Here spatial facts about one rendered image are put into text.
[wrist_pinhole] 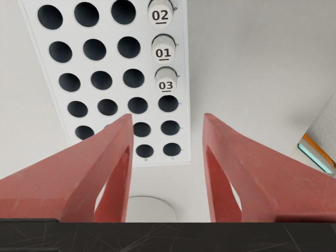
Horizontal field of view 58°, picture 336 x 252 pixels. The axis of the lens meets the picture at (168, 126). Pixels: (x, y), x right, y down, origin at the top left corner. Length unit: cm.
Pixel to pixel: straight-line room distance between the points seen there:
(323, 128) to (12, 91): 123
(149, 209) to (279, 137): 13
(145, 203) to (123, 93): 14
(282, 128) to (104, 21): 16
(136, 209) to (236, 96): 14
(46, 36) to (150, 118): 8
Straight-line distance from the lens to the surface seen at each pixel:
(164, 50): 16
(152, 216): 29
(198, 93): 23
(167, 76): 17
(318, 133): 137
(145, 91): 18
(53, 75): 19
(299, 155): 102
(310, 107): 26
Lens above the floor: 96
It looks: 53 degrees down
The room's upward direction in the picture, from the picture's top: 179 degrees clockwise
